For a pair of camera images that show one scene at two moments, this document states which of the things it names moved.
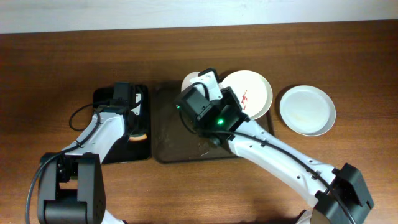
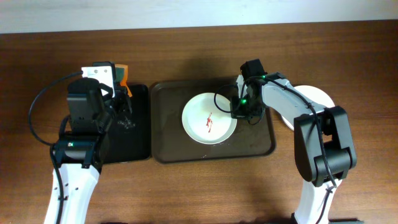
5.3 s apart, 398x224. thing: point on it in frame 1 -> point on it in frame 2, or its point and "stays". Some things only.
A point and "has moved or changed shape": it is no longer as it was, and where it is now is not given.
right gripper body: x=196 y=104 -> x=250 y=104
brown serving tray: x=173 y=142 stays
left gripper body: x=134 y=121 -> x=123 y=97
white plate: x=252 y=90 has moved or changed shape
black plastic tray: x=136 y=144 stays
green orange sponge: x=137 y=137 -> x=121 y=71
